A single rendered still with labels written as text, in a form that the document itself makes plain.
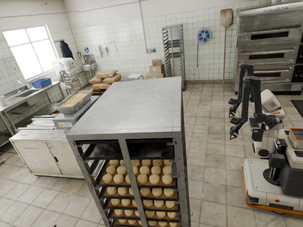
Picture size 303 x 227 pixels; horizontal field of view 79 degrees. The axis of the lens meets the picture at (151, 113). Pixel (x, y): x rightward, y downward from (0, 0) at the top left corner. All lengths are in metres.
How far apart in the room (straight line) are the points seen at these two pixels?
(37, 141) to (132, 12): 4.66
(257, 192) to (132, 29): 5.49
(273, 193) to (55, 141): 2.81
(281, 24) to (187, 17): 2.34
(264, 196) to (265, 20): 3.62
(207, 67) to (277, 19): 2.17
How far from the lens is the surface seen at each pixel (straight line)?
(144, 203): 1.11
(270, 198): 2.60
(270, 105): 2.07
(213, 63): 6.12
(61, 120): 2.66
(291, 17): 5.10
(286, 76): 5.37
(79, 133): 0.83
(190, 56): 6.11
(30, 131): 3.42
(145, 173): 1.00
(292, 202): 2.65
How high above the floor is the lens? 2.22
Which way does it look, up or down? 28 degrees down
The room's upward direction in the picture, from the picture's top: 9 degrees counter-clockwise
